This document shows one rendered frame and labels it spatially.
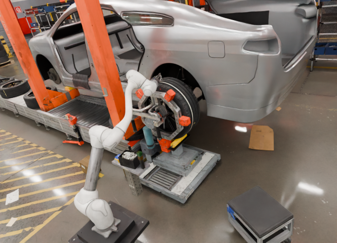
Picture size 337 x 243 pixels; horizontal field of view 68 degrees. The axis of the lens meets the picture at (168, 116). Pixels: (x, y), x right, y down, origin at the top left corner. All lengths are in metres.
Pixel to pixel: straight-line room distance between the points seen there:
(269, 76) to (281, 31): 1.69
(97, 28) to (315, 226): 2.68
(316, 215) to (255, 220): 0.75
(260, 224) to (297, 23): 2.67
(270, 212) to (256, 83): 1.07
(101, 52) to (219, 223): 2.01
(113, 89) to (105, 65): 0.28
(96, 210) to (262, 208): 1.33
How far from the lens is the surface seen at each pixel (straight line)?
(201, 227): 2.62
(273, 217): 2.27
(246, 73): 2.33
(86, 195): 2.28
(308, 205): 2.88
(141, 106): 2.76
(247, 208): 2.30
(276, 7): 3.98
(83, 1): 2.60
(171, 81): 2.61
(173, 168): 3.01
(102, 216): 2.17
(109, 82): 2.73
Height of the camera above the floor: 2.08
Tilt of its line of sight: 28 degrees down
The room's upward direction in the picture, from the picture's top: 11 degrees counter-clockwise
